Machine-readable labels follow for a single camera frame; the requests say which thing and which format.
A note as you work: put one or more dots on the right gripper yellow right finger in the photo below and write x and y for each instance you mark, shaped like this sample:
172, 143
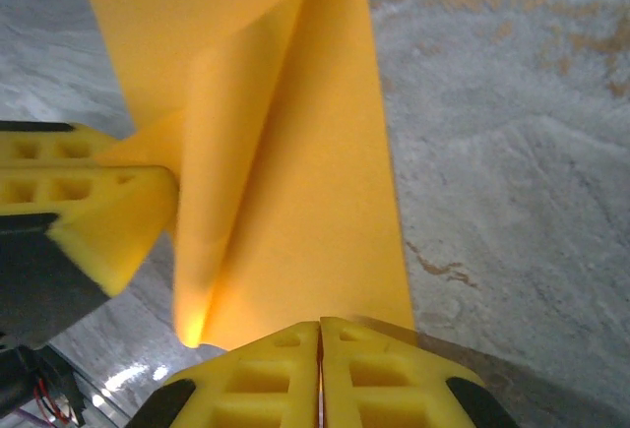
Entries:
394, 388

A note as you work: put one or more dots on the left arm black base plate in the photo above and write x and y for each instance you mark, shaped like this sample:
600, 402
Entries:
24, 379

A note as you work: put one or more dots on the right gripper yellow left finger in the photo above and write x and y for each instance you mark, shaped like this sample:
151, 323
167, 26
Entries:
266, 388

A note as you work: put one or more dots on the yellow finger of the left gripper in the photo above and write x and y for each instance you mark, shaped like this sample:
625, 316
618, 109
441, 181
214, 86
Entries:
44, 150
113, 221

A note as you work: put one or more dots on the orange paper sheet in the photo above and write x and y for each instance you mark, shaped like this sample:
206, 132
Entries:
305, 152

